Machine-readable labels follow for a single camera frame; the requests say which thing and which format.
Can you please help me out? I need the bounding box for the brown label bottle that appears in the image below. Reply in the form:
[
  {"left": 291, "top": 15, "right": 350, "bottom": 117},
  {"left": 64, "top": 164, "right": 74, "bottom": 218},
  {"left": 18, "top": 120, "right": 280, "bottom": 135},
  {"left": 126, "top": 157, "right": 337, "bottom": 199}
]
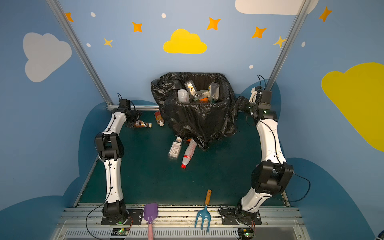
[{"left": 134, "top": 120, "right": 152, "bottom": 128}]

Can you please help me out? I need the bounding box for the brown tea bottle back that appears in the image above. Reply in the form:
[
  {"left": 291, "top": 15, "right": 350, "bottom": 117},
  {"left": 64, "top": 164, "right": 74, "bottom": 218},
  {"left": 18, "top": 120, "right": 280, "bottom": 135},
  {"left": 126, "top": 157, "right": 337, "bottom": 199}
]
[{"left": 155, "top": 111, "right": 165, "bottom": 127}]

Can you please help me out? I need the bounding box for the clear bottle green white label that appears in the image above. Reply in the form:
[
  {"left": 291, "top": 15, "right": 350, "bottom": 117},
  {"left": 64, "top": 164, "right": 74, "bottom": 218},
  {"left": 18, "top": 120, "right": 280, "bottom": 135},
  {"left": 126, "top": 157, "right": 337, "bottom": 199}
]
[{"left": 209, "top": 82, "right": 220, "bottom": 103}]

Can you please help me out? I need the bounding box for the clear bottle green band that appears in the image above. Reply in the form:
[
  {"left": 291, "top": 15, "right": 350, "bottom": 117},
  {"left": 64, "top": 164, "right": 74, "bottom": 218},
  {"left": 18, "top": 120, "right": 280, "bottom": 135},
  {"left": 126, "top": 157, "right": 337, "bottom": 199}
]
[{"left": 192, "top": 90, "right": 210, "bottom": 102}]

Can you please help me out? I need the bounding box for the white red label bottle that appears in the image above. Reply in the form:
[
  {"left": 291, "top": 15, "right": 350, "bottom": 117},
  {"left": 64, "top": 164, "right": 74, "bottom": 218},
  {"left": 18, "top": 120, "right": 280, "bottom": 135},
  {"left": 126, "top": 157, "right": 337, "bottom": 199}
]
[{"left": 181, "top": 139, "right": 197, "bottom": 169}]

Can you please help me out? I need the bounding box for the orange juice bottle white cap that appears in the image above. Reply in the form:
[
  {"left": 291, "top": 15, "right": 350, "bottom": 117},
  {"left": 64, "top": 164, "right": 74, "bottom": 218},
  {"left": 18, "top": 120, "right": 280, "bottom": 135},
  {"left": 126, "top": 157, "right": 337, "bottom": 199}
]
[{"left": 199, "top": 98, "right": 211, "bottom": 103}]

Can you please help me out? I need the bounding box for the small clear white label bottle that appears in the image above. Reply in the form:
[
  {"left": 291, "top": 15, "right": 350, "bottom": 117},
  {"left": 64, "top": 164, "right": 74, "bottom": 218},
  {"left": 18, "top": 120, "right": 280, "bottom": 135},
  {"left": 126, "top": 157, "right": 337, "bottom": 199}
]
[{"left": 185, "top": 80, "right": 197, "bottom": 96}]

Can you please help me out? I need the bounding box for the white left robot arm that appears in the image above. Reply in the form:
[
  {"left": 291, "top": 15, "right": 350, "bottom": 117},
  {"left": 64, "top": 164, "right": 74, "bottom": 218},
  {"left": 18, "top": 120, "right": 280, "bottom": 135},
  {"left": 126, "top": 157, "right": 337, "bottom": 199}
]
[{"left": 95, "top": 107, "right": 142, "bottom": 225}]

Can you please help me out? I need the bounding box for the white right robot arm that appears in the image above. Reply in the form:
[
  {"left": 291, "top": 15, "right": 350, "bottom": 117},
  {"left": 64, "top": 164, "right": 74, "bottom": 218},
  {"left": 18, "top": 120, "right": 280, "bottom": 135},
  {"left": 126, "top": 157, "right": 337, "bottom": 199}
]
[{"left": 236, "top": 96, "right": 294, "bottom": 213}]

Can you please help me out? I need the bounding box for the black bin bag bin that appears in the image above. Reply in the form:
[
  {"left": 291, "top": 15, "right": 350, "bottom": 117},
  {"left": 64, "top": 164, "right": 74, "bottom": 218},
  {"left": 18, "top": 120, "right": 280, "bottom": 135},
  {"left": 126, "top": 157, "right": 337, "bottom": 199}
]
[{"left": 151, "top": 72, "right": 238, "bottom": 150}]

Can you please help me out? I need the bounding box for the clear flat white label bottle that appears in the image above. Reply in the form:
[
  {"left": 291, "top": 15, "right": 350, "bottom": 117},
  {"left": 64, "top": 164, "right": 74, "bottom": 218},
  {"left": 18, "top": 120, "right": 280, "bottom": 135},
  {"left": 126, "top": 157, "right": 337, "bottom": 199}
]
[{"left": 168, "top": 137, "right": 182, "bottom": 160}]

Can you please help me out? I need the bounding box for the aluminium back frame rail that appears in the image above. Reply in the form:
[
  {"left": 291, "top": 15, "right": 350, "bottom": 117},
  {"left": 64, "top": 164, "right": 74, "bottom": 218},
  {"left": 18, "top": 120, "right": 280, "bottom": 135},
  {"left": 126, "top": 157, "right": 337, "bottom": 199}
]
[{"left": 107, "top": 105, "right": 160, "bottom": 112}]

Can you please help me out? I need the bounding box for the purple shovel pink handle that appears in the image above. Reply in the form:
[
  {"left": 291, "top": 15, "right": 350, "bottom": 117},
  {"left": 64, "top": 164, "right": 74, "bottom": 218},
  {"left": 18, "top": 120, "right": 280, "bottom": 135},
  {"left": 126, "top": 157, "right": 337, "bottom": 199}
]
[{"left": 144, "top": 203, "right": 158, "bottom": 240}]

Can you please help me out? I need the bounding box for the right aluminium frame post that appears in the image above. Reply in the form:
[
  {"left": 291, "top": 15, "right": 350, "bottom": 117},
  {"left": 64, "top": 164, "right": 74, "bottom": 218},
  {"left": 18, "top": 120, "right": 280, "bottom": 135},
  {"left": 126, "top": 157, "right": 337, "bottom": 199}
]
[{"left": 266, "top": 0, "right": 312, "bottom": 91}]

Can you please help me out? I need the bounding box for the aluminium frame post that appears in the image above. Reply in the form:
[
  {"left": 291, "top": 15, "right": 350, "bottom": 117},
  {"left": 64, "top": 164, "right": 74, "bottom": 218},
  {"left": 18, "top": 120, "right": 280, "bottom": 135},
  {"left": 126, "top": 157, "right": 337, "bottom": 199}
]
[
  {"left": 266, "top": 0, "right": 312, "bottom": 91},
  {"left": 46, "top": 0, "right": 113, "bottom": 105}
]

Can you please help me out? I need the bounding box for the blue garden fork wooden handle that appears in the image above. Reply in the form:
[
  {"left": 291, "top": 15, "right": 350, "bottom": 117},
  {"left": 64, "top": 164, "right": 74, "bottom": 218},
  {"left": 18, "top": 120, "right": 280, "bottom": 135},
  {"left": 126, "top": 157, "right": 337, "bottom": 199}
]
[{"left": 195, "top": 190, "right": 212, "bottom": 233}]

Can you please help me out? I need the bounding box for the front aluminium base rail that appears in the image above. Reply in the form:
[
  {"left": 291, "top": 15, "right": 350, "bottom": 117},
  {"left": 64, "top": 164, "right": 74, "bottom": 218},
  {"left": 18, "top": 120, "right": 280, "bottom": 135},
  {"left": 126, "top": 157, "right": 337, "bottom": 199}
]
[{"left": 51, "top": 204, "right": 310, "bottom": 240}]

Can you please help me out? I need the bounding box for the left aluminium frame post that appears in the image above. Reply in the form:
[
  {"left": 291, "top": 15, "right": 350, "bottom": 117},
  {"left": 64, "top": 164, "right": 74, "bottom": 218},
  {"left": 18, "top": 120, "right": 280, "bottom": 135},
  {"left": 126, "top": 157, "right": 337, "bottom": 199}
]
[{"left": 46, "top": 0, "right": 113, "bottom": 105}]

